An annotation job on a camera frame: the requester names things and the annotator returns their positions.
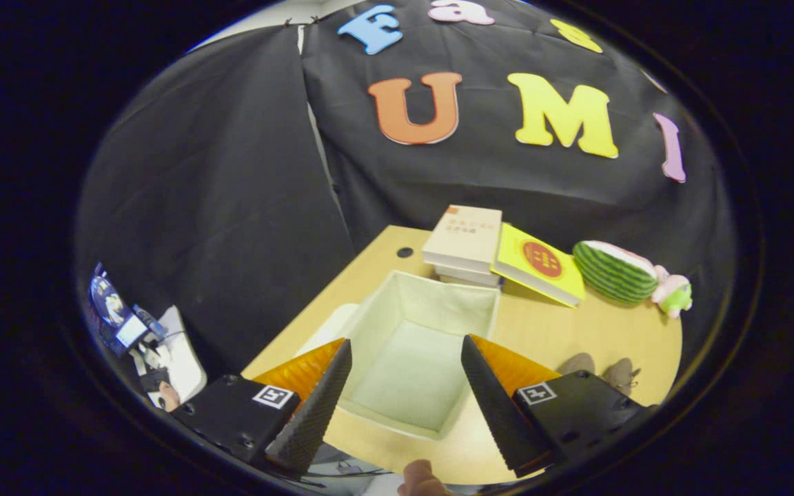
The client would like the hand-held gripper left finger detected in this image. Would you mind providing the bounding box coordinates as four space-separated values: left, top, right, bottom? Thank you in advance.
173 338 354 476

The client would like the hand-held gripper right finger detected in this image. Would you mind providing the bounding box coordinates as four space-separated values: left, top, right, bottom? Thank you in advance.
460 334 650 479

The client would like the brown fuzzy shoe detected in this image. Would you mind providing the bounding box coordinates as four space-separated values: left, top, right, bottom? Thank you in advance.
559 353 596 376
604 358 642 393

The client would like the cream fabric storage box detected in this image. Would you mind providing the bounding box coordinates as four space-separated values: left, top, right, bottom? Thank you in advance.
335 270 501 442

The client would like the grey-edged book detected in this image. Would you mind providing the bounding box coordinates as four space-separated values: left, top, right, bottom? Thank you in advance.
438 276 501 289

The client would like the thin white book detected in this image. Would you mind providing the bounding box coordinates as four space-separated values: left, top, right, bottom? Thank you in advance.
431 264 501 283

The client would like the white sheet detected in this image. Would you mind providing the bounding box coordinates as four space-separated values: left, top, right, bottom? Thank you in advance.
136 307 208 409

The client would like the yellow book with red circle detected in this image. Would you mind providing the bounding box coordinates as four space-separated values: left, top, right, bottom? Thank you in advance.
491 223 587 308

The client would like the watermelon slice plush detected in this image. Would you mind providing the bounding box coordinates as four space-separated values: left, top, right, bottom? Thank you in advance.
571 240 660 306

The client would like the beige cover book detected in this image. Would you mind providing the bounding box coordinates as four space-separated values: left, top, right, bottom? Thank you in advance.
423 205 503 275

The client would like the small device with lit screen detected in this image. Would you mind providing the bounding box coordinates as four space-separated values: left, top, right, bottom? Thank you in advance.
114 303 167 352

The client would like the pink and green plush toy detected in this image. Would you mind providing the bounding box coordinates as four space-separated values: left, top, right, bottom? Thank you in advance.
651 265 693 319

